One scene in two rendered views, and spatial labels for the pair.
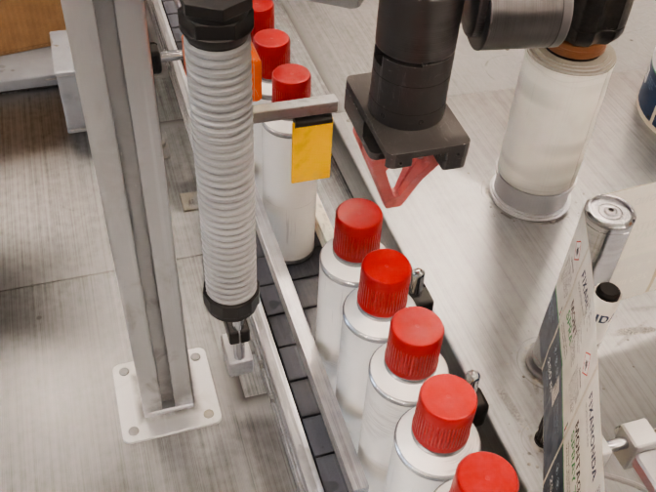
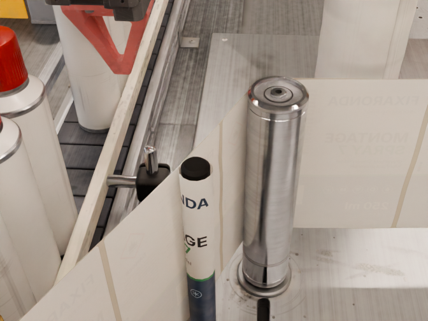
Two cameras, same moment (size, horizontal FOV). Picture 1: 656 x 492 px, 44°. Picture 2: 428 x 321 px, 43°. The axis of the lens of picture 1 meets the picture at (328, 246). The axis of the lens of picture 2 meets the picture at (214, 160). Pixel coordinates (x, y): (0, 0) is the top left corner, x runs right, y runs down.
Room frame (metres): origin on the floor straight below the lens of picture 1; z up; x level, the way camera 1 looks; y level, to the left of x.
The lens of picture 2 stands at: (0.18, -0.29, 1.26)
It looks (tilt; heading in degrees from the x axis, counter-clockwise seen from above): 42 degrees down; 25
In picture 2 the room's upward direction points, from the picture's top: 1 degrees counter-clockwise
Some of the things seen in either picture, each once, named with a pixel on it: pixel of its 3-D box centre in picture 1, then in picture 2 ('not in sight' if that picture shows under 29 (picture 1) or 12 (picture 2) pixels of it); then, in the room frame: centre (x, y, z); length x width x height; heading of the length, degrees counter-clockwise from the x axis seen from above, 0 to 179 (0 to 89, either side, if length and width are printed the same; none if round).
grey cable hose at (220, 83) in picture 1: (225, 174); not in sight; (0.33, 0.06, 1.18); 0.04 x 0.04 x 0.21
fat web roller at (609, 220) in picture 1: (577, 294); (270, 197); (0.45, -0.21, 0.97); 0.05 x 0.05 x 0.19
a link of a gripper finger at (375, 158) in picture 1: (393, 152); (118, 15); (0.52, -0.05, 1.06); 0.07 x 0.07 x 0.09; 19
